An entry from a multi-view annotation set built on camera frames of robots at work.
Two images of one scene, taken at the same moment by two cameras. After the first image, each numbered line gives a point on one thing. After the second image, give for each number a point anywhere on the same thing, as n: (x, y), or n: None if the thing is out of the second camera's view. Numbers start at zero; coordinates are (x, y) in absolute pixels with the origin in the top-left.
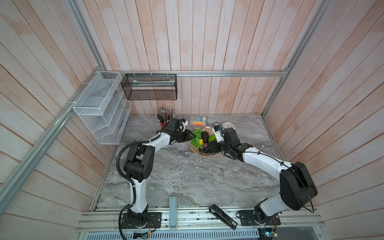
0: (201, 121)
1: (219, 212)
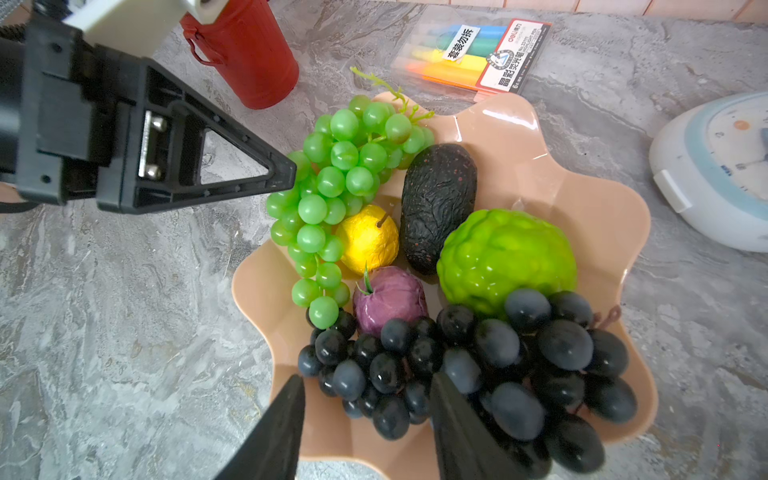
0: (471, 52)
1: None
